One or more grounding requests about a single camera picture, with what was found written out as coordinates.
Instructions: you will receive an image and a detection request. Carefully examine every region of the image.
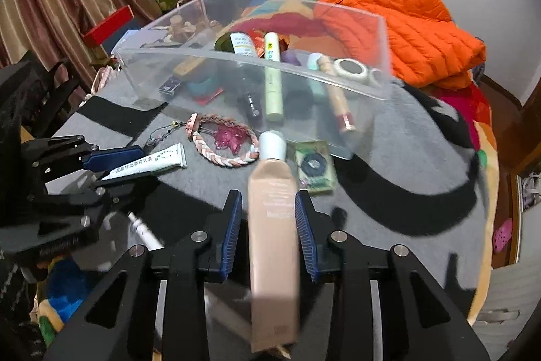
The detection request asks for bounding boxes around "beige cosmetic tube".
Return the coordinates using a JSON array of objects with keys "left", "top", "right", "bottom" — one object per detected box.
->
[{"left": 248, "top": 130, "right": 300, "bottom": 352}]

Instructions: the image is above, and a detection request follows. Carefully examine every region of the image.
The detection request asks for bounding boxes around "white ointment tube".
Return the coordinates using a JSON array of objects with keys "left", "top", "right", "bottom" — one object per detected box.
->
[{"left": 103, "top": 144, "right": 187, "bottom": 180}]

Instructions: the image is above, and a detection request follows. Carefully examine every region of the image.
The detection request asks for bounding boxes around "green flower soap box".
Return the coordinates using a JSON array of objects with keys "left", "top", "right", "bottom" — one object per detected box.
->
[{"left": 293, "top": 141, "right": 336, "bottom": 194}]

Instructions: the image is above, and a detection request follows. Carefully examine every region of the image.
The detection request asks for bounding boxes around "pink white braided rope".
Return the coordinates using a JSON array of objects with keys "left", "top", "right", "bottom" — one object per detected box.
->
[{"left": 185, "top": 113, "right": 261, "bottom": 168}]

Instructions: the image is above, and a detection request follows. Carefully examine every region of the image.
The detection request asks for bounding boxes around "blue tape roll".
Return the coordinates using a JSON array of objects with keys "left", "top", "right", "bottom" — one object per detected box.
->
[{"left": 186, "top": 74, "right": 220, "bottom": 99}]

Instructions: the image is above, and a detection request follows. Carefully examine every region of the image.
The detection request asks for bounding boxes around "light green tube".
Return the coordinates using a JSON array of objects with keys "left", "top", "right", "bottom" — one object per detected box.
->
[{"left": 264, "top": 32, "right": 283, "bottom": 124}]

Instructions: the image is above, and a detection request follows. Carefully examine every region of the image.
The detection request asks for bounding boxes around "cream lipstick tube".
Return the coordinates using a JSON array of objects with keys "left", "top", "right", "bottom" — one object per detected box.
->
[{"left": 317, "top": 56, "right": 356, "bottom": 133}]

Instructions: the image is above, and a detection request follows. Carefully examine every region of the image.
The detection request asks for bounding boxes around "green glass bottle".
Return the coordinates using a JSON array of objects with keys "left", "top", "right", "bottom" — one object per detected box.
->
[{"left": 215, "top": 32, "right": 258, "bottom": 57}]

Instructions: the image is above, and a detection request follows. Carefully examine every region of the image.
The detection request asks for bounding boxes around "small blue card box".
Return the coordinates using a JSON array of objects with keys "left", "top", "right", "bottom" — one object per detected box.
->
[{"left": 159, "top": 76, "right": 183, "bottom": 96}]

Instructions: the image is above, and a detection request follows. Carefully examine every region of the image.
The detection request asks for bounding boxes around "grey black fleece blanket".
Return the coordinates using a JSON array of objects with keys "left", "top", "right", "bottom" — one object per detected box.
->
[{"left": 41, "top": 77, "right": 492, "bottom": 361}]

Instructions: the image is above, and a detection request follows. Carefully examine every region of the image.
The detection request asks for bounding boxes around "red flat box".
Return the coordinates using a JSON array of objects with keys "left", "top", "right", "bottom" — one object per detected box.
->
[{"left": 83, "top": 5, "right": 134, "bottom": 48}]

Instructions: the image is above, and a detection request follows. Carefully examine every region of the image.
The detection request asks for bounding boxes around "clear plastic storage bin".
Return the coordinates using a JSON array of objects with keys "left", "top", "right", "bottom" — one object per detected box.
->
[{"left": 115, "top": 0, "right": 391, "bottom": 159}]

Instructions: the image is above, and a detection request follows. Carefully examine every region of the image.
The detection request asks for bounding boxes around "pink croc shoe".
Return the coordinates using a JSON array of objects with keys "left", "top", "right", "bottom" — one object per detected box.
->
[{"left": 492, "top": 217, "right": 513, "bottom": 254}]

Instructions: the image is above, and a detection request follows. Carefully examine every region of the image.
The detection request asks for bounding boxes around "white tape roll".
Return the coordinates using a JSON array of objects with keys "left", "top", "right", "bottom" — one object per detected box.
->
[{"left": 333, "top": 58, "right": 371, "bottom": 85}]

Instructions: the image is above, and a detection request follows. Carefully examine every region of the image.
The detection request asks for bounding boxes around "red packet box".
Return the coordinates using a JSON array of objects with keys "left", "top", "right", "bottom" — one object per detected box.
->
[{"left": 189, "top": 28, "right": 265, "bottom": 104}]

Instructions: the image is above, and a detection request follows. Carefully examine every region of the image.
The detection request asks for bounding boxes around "colourful patchwork blanket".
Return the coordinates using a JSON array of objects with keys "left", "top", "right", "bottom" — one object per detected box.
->
[{"left": 253, "top": 0, "right": 501, "bottom": 323}]

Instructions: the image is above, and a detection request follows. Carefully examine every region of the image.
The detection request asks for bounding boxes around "orange puffer jacket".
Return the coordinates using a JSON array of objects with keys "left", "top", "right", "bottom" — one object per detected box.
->
[{"left": 316, "top": 0, "right": 486, "bottom": 90}]

